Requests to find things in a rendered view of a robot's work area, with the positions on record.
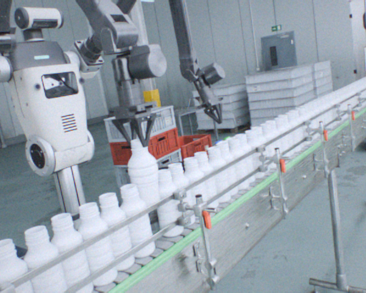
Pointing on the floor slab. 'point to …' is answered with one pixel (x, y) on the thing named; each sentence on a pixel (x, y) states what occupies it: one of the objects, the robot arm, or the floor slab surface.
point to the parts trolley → (190, 118)
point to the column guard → (152, 96)
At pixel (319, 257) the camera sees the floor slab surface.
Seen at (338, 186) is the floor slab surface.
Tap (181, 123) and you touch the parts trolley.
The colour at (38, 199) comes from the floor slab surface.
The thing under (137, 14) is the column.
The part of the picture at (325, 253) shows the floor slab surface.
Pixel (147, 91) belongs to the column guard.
